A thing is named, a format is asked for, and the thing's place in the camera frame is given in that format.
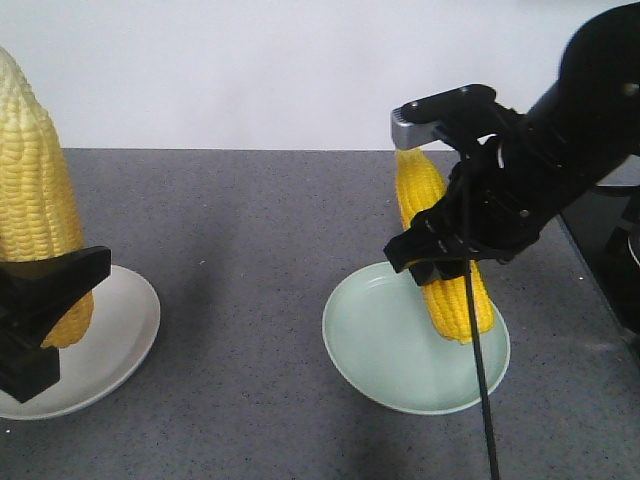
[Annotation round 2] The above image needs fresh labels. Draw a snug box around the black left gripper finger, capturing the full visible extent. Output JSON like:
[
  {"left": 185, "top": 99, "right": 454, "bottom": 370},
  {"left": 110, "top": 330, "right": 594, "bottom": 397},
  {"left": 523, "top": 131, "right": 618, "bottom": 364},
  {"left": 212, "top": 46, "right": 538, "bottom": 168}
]
[
  {"left": 1, "top": 321, "right": 61, "bottom": 403},
  {"left": 1, "top": 246, "right": 111, "bottom": 340}
]

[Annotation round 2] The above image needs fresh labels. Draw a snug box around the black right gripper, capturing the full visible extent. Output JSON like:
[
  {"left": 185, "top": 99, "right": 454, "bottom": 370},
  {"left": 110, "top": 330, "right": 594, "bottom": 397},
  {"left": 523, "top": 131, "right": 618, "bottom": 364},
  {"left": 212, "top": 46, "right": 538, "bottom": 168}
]
[{"left": 383, "top": 112, "right": 600, "bottom": 286}]

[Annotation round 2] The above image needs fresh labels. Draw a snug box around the yellow corn cob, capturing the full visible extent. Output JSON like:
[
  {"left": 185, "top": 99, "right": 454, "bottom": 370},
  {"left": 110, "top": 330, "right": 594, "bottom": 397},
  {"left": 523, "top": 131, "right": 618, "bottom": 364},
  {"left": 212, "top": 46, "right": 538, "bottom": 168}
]
[
  {"left": 0, "top": 46, "right": 96, "bottom": 350},
  {"left": 394, "top": 147, "right": 496, "bottom": 345}
]

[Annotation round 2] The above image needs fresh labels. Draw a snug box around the pale green round plate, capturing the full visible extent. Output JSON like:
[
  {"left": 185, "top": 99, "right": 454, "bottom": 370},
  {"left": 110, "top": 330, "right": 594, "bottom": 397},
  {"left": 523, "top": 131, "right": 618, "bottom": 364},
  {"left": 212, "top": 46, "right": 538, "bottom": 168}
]
[{"left": 322, "top": 262, "right": 480, "bottom": 415}]

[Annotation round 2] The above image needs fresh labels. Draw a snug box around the white round plate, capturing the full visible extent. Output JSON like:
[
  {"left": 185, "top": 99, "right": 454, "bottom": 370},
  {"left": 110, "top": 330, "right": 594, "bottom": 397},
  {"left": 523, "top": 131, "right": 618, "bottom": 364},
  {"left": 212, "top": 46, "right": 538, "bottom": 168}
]
[{"left": 1, "top": 265, "right": 161, "bottom": 421}]

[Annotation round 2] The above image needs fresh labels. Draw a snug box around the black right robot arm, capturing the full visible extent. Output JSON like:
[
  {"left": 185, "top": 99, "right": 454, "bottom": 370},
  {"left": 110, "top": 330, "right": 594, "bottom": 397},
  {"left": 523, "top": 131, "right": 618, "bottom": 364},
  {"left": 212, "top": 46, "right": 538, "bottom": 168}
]
[{"left": 384, "top": 3, "right": 639, "bottom": 285}]

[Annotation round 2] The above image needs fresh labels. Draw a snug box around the black induction cooktop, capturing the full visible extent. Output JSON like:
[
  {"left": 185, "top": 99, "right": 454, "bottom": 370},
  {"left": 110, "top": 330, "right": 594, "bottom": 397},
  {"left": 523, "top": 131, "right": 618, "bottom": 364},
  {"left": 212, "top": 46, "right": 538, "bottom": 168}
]
[{"left": 561, "top": 185, "right": 639, "bottom": 343}]

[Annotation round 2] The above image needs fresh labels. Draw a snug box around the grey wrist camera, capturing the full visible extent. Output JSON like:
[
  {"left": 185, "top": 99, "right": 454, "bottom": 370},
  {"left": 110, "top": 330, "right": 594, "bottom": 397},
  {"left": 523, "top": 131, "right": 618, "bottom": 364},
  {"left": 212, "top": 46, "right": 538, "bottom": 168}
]
[{"left": 390, "top": 84, "right": 497, "bottom": 150}]

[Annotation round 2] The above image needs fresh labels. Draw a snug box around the black camera cable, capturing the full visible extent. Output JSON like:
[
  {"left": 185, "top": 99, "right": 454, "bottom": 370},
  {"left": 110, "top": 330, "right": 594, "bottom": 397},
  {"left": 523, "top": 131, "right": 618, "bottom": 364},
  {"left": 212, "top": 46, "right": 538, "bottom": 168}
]
[{"left": 459, "top": 149, "right": 501, "bottom": 480}]

